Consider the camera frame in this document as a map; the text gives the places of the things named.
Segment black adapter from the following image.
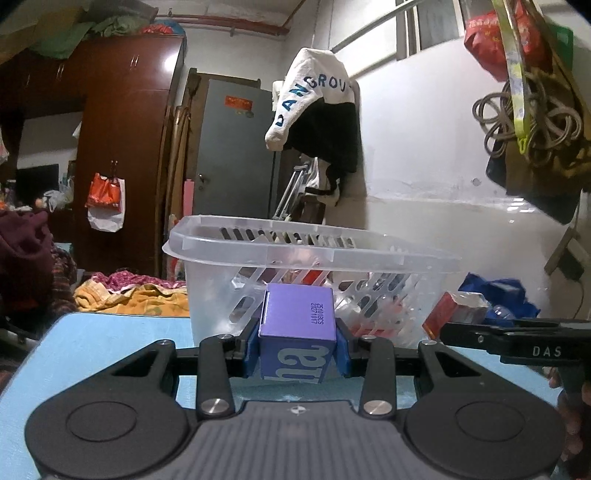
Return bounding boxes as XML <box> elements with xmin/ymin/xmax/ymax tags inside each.
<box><xmin>561</xmin><ymin>251</ymin><xmax>585</xmax><ymax>280</ymax></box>

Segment white and black jacket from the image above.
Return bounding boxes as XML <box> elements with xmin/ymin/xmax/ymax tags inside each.
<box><xmin>265</xmin><ymin>47</ymin><xmax>360</xmax><ymax>207</ymax></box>

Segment maroon blanket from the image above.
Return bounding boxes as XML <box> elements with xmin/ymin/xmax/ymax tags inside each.
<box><xmin>0</xmin><ymin>210</ymin><xmax>56</xmax><ymax>333</ymax></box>

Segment blue printed bag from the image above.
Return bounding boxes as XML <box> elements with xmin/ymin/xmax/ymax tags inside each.
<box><xmin>459</xmin><ymin>272</ymin><xmax>541</xmax><ymax>324</ymax></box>

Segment metal crutches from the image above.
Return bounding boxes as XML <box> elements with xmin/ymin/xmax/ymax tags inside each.
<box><xmin>272</xmin><ymin>157</ymin><xmax>319</xmax><ymax>222</ymax></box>

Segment red cloth bundle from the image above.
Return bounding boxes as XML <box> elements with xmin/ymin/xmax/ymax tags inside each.
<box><xmin>141</xmin><ymin>21</ymin><xmax>185</xmax><ymax>37</ymax></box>

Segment purple box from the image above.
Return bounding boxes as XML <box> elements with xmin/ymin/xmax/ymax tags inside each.
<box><xmin>257</xmin><ymin>283</ymin><xmax>337</xmax><ymax>385</ymax></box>

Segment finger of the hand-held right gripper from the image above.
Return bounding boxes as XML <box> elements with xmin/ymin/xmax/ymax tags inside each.
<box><xmin>440</xmin><ymin>323</ymin><xmax>505</xmax><ymax>356</ymax></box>

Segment yellow-green strap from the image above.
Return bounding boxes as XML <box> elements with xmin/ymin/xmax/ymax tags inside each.
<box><xmin>492</xmin><ymin>0</ymin><xmax>529</xmax><ymax>155</ymax></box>

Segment pink floral cloth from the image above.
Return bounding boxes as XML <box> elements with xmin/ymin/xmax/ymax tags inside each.
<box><xmin>90</xmin><ymin>271</ymin><xmax>185</xmax><ymax>291</ymax></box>

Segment coiled rope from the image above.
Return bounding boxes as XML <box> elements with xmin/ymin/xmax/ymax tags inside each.
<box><xmin>472</xmin><ymin>76</ymin><xmax>585</xmax><ymax>167</ymax></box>

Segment red and white plastic bag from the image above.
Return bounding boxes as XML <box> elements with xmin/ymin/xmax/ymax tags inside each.
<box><xmin>85</xmin><ymin>172</ymin><xmax>126</xmax><ymax>232</ymax></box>

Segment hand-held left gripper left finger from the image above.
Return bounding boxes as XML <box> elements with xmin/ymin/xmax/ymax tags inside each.
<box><xmin>110</xmin><ymin>320</ymin><xmax>265</xmax><ymax>422</ymax></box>

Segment red pipe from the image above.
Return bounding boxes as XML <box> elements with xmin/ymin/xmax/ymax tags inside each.
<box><xmin>173</xmin><ymin>14</ymin><xmax>291</xmax><ymax>35</ymax></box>

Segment green cloth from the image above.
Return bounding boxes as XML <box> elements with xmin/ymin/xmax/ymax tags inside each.
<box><xmin>28</xmin><ymin>18</ymin><xmax>134</xmax><ymax>58</ymax></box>

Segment red hanging bag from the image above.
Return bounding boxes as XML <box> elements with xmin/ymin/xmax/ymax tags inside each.
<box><xmin>464</xmin><ymin>2</ymin><xmax>552</xmax><ymax>81</ymax></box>

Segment person's right hand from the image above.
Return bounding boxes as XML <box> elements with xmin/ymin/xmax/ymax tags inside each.
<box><xmin>549</xmin><ymin>368</ymin><xmax>591</xmax><ymax>478</ymax></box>

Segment dark hanging bag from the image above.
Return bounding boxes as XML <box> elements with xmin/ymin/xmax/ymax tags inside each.
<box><xmin>485</xmin><ymin>134</ymin><xmax>591</xmax><ymax>224</ymax></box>

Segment grey door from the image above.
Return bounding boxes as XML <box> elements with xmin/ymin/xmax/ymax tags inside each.
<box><xmin>194</xmin><ymin>78</ymin><xmax>280</xmax><ymax>220</ymax></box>

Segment window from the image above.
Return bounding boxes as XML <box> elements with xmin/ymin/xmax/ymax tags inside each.
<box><xmin>397</xmin><ymin>0</ymin><xmax>476</xmax><ymax>61</ymax></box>

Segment wooden sticks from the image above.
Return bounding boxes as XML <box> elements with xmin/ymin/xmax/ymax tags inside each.
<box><xmin>157</xmin><ymin>69</ymin><xmax>199</xmax><ymax>278</ymax></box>

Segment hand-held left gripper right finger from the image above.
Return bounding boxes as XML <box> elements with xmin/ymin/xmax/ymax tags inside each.
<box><xmin>333</xmin><ymin>318</ymin><xmax>485</xmax><ymax>420</ymax></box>

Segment brown wooden wardrobe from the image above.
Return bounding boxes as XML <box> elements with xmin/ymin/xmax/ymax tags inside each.
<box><xmin>0</xmin><ymin>34</ymin><xmax>185</xmax><ymax>278</ymax></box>

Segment yellow blanket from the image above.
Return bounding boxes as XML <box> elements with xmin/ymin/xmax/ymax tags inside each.
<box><xmin>74</xmin><ymin>281</ymin><xmax>190</xmax><ymax>319</ymax></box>

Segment red box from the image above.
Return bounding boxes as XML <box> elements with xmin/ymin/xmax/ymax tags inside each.
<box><xmin>422</xmin><ymin>291</ymin><xmax>491</xmax><ymax>340</ymax></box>

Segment black monitor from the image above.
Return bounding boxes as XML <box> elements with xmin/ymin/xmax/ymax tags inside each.
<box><xmin>17</xmin><ymin>164</ymin><xmax>60</xmax><ymax>199</ymax></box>

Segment white plastic basket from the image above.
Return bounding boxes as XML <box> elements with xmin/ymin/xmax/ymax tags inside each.
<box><xmin>163</xmin><ymin>215</ymin><xmax>462</xmax><ymax>349</ymax></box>

